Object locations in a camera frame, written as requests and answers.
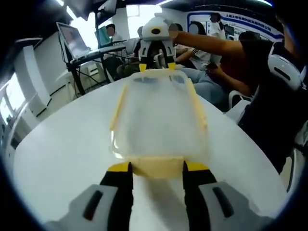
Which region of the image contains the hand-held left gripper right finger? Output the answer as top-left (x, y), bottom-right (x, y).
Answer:
top-left (182, 160), bottom-right (278, 231)

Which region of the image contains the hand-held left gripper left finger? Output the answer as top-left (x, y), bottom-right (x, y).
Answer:
top-left (45, 161), bottom-right (134, 231)

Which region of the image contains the clear plastic storage box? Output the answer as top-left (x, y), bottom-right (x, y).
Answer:
top-left (109, 72), bottom-right (208, 161)

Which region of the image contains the clear lid with yellow latches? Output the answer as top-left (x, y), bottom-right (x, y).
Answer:
top-left (108, 68), bottom-right (209, 180)

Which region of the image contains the open laptop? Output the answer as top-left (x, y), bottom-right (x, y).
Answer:
top-left (56, 21), bottom-right (91, 61)

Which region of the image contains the white chair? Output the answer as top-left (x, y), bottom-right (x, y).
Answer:
top-left (227, 90), bottom-right (252, 116)

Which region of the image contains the white chest-worn device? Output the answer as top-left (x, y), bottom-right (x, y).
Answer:
top-left (268, 41), bottom-right (303, 91)

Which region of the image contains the blue-framed wall poster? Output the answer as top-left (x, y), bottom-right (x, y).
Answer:
top-left (186, 10), bottom-right (285, 42)

